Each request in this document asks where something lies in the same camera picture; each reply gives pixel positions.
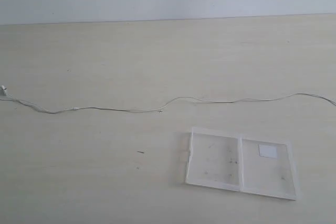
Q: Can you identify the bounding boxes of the white wired earphones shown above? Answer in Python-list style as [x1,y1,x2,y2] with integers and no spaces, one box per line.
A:
[1,85,335,114]

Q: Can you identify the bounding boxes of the clear plastic open case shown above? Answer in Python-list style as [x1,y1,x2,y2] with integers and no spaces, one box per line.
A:
[185,127,299,201]

